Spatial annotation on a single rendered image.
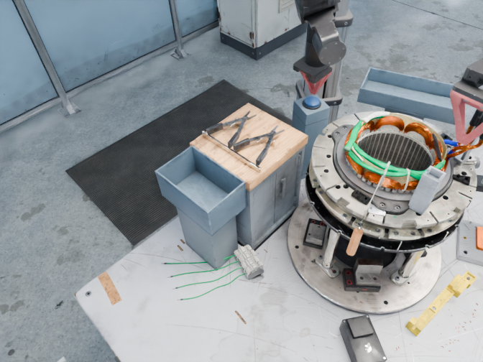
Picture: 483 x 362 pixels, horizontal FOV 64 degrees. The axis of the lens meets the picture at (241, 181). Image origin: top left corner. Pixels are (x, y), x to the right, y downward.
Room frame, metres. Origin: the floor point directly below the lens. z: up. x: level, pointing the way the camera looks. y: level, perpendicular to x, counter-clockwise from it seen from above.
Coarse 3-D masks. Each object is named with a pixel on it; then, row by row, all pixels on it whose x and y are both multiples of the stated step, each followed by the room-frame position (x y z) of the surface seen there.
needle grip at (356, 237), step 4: (356, 228) 0.40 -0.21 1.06; (356, 232) 0.39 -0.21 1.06; (360, 232) 0.39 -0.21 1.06; (352, 236) 0.39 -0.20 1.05; (356, 236) 0.39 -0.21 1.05; (360, 236) 0.39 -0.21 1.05; (352, 240) 0.39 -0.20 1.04; (356, 240) 0.38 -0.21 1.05; (352, 244) 0.38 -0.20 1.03; (356, 244) 0.38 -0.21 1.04; (348, 248) 0.38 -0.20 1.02; (352, 248) 0.38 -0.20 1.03; (356, 248) 0.38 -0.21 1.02; (348, 252) 0.38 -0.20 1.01; (352, 252) 0.38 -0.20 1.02
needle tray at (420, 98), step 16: (368, 80) 0.92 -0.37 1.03; (384, 80) 0.90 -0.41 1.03; (400, 80) 0.88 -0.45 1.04; (416, 80) 0.86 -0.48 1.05; (432, 80) 0.84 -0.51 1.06; (368, 96) 0.82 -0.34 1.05; (384, 96) 0.80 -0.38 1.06; (400, 96) 0.78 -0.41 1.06; (416, 96) 0.83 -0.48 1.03; (432, 96) 0.83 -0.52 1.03; (448, 96) 0.82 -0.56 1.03; (400, 112) 0.79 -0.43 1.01; (416, 112) 0.76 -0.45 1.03; (432, 112) 0.74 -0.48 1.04; (448, 112) 0.73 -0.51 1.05
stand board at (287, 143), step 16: (240, 112) 0.76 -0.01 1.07; (256, 112) 0.75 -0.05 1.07; (224, 128) 0.70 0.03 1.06; (256, 128) 0.69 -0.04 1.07; (272, 128) 0.69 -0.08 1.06; (288, 128) 0.69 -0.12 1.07; (192, 144) 0.65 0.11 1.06; (208, 144) 0.65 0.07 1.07; (256, 144) 0.64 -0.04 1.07; (288, 144) 0.63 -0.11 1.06; (304, 144) 0.65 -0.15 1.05; (224, 160) 0.59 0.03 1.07; (272, 160) 0.58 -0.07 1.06; (240, 176) 0.54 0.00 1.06; (256, 176) 0.54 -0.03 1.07
